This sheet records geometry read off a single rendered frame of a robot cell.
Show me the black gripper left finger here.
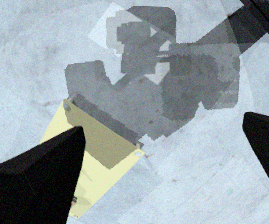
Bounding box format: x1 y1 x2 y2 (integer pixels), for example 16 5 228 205
0 125 86 224

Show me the pale yellow plate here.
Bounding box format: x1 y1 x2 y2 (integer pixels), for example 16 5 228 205
38 97 145 218

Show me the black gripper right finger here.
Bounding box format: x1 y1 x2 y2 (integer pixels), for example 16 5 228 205
243 112 269 179

